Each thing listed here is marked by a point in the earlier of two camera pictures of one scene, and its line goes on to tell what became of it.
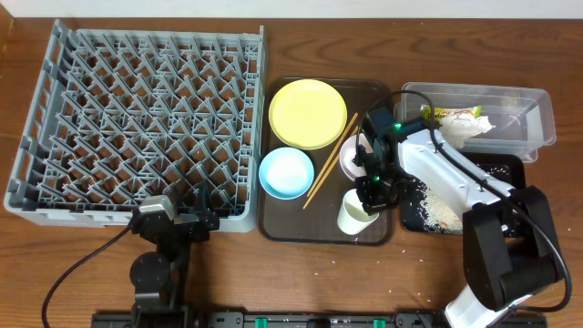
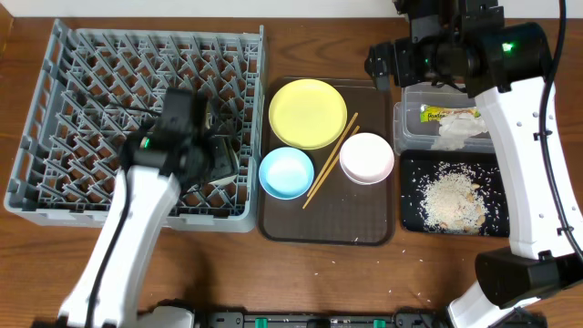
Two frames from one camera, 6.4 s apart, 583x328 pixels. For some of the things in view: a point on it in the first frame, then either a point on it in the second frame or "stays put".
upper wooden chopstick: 349,127 stays put
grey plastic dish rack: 116,117 stays put
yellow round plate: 307,114 stays put
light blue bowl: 286,173 stays put
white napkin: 457,128 stays put
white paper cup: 352,218 → 223,159
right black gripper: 372,203 → 402,52
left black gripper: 183,220 → 219,158
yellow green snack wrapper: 443,113 stays put
